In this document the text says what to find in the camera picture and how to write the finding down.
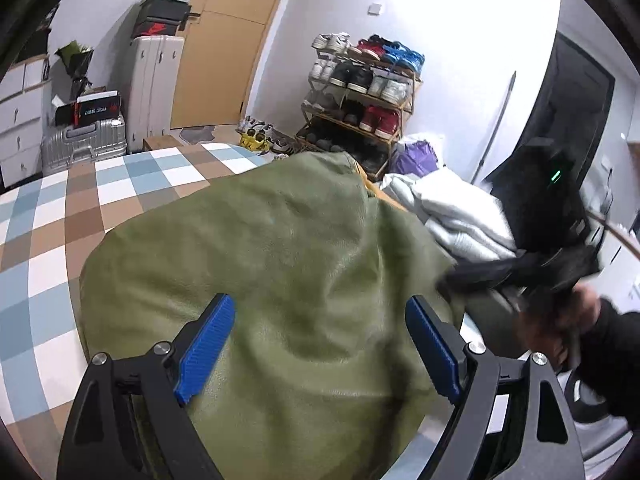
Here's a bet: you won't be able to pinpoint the black shoe box red logo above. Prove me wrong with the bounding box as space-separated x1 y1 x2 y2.
131 21 183 38

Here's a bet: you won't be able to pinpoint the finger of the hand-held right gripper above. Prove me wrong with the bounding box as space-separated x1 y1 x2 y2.
437 252 540 293

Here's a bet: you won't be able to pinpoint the wooden door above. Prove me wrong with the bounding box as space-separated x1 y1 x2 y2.
170 0 301 131

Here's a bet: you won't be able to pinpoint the small cardboard box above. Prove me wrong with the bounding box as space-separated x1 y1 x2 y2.
142 134 183 152

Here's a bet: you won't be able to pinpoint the red and black shoe box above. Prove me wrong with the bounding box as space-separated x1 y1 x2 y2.
72 91 122 128

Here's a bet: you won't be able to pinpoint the dark wrapped flower bouquet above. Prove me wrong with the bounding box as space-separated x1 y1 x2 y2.
54 40 96 101

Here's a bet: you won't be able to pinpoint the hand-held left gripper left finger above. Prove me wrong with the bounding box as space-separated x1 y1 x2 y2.
57 292 237 480

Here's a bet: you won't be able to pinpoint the black door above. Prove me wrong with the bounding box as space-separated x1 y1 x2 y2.
517 30 616 171

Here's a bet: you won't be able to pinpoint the wooden shoe rack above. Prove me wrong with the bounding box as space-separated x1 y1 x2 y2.
295 35 423 173

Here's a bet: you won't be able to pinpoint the white and yellow sneakers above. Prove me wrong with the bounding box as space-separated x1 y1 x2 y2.
236 116 298 155

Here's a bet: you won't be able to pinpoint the white desk with drawers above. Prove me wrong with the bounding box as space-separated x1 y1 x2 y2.
0 55 53 188

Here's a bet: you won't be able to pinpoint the grey metal pole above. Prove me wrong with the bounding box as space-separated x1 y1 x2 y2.
477 71 517 183

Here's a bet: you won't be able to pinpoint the green and yellow varsity jacket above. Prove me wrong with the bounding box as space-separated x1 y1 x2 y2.
79 151 468 480

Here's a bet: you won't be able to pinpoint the purple bag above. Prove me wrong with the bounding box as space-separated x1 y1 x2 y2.
390 140 441 176

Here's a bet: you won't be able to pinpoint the silver suitcase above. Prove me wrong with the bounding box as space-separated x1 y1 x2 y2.
41 115 128 163

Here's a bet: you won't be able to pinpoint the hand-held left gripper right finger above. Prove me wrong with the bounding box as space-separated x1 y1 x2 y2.
405 295 586 480

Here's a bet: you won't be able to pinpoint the thin brown cable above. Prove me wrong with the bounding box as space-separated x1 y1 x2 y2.
585 207 640 262

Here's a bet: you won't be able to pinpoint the white upright suitcase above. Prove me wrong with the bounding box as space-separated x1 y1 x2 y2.
127 35 186 153

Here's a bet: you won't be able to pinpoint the white folded clothes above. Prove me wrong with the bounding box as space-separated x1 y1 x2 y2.
382 167 521 261

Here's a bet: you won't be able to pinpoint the person's right hand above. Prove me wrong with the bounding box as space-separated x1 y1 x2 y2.
520 285 601 371

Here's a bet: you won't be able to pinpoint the person's right forearm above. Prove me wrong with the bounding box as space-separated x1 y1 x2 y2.
572 297 640 431

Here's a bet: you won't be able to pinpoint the grey door mat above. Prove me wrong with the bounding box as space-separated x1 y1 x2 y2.
180 125 216 145

